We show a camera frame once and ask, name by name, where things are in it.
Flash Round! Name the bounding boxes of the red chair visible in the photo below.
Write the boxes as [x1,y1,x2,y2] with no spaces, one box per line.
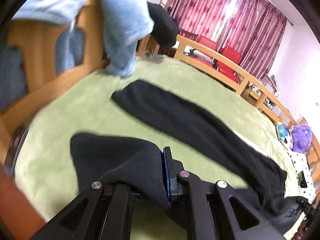
[197,36,243,84]

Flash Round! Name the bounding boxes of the wooden wardrobe with blue panels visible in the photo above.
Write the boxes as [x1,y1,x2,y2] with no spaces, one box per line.
[1,0,106,137]

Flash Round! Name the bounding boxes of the wooden bed side rail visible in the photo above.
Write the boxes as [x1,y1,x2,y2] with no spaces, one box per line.
[174,35,298,128]

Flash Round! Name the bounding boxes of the black garment on footboard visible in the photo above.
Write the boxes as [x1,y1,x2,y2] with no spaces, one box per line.
[147,2,180,47]

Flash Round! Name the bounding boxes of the red patterned curtains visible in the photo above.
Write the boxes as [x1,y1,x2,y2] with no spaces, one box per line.
[168,0,287,79]

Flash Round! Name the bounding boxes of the green fleece bed blanket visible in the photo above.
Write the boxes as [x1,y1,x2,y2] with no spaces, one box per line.
[14,55,296,240]

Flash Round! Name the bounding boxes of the purple plush toy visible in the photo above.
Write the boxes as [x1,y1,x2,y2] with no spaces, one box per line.
[291,124,313,153]

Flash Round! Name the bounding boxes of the white black dotted pillow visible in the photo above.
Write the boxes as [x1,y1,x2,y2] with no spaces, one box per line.
[287,150,316,204]

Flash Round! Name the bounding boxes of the light blue fleece garment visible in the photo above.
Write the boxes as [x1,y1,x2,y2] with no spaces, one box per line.
[13,0,154,78]

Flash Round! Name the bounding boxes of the blue geometric cushion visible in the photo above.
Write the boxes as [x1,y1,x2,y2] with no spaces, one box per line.
[276,121,293,150]

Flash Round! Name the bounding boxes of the black track pants white stripe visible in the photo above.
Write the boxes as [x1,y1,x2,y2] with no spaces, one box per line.
[70,80,302,233]

